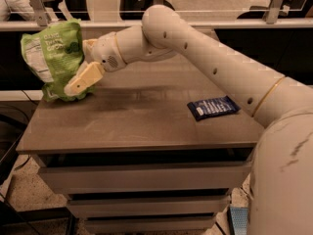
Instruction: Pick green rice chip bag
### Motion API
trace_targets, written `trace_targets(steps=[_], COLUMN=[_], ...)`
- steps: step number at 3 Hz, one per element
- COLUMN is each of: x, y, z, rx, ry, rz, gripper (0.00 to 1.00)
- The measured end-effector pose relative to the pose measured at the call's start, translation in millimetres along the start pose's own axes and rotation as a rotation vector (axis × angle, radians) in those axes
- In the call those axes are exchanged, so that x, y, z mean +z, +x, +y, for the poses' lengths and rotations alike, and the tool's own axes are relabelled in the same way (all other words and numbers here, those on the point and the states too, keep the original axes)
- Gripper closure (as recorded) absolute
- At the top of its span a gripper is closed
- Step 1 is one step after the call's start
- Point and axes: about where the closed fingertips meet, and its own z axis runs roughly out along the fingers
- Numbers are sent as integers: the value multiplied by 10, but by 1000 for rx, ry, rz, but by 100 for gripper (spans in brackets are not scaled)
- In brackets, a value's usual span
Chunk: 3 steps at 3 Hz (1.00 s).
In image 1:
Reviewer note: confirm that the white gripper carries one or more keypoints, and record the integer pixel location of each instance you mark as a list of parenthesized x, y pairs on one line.
[(104, 52)]

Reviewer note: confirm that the green rice chip bag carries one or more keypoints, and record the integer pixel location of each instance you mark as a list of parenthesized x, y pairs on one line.
[(54, 55)]

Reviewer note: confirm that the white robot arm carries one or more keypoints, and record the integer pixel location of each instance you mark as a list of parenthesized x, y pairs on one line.
[(281, 181)]

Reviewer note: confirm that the black office chair left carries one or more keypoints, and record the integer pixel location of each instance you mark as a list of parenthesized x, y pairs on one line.
[(36, 10)]

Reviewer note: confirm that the black office chair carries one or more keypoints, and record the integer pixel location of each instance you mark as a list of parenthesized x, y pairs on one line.
[(279, 9), (143, 0), (36, 10)]

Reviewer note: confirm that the black office chair centre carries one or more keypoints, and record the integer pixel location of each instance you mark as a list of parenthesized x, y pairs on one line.
[(143, 0)]

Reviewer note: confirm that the grey drawer cabinet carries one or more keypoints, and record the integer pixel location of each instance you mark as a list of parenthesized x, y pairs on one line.
[(131, 157)]

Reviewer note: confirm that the blue snack bar wrapper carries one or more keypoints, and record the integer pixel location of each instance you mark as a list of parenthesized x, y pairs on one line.
[(212, 108)]

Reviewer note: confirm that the glass partition with metal posts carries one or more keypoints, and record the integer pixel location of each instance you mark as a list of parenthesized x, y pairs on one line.
[(198, 13)]

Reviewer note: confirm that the black office chair right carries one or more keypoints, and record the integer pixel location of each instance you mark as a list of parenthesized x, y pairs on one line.
[(279, 9)]

